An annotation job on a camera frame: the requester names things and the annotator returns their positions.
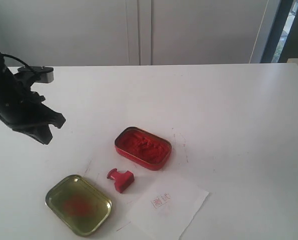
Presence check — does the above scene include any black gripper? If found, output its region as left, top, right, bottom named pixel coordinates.
left=0, top=64, right=66, bottom=145

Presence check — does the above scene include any red rubber stamp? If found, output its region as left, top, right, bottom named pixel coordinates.
left=107, top=168, right=134, bottom=194

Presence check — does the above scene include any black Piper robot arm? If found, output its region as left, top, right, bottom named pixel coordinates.
left=0, top=52, right=66, bottom=145

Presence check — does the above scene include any red ink paste tin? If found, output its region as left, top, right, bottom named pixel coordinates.
left=114, top=126, right=172, bottom=171

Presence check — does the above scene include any gold metal tin lid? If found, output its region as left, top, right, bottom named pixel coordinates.
left=45, top=174, right=112, bottom=237

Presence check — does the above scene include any white paper sheet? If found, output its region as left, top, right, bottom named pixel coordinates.
left=127, top=173, right=209, bottom=240

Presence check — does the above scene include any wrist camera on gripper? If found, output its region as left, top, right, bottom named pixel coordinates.
left=15, top=66, right=54, bottom=86

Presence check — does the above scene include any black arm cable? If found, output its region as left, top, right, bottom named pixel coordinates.
left=1, top=53, right=37, bottom=75

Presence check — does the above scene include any dark window frame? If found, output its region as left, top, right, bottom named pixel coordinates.
left=260, top=0, right=298, bottom=63

